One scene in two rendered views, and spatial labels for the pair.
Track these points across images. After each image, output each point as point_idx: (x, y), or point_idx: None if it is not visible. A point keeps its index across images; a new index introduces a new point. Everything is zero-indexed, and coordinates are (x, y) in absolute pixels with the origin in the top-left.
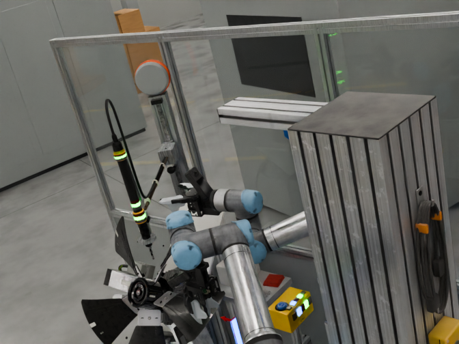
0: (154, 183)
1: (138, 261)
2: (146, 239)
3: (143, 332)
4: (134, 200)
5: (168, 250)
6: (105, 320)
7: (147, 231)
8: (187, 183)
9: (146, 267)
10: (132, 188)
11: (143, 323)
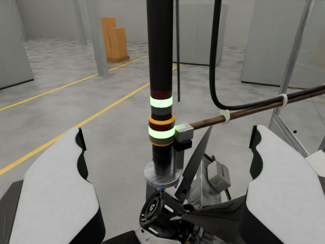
0: (277, 99)
1: (224, 167)
2: (155, 173)
3: (131, 243)
4: (152, 88)
5: (213, 205)
6: (149, 188)
7: (159, 164)
8: (292, 160)
9: (220, 179)
10: (154, 56)
11: (139, 236)
